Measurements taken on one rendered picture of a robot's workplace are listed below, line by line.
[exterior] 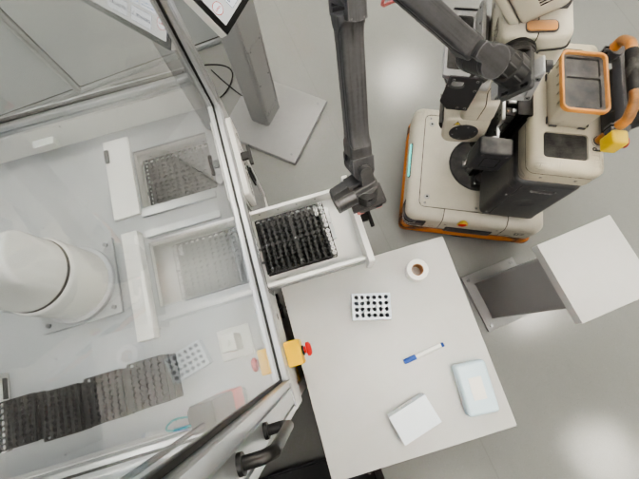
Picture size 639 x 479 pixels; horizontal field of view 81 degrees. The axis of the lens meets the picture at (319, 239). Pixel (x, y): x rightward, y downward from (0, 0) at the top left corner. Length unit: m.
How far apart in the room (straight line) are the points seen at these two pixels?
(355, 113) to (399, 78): 1.69
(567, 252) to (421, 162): 0.82
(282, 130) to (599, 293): 1.72
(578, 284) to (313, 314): 0.87
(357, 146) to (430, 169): 1.08
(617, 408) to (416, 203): 1.38
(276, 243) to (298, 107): 1.37
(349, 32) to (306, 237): 0.61
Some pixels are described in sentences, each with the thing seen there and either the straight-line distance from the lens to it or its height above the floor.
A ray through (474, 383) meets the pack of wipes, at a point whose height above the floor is 0.81.
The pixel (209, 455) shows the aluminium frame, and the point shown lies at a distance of 0.44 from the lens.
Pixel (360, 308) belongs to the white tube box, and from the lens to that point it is 1.23.
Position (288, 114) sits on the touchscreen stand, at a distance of 2.39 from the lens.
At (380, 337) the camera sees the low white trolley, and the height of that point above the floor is 0.76.
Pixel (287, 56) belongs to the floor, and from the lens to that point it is 2.69.
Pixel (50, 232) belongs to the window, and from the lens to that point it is 0.32.
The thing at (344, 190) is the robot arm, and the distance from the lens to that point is 0.99.
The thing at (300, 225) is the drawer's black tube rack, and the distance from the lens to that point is 1.17.
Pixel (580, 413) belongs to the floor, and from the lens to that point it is 2.36.
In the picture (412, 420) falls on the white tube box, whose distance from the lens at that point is 1.25.
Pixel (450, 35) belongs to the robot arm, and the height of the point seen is 1.32.
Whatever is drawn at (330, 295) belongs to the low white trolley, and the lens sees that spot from 1.27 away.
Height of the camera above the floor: 2.02
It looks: 75 degrees down
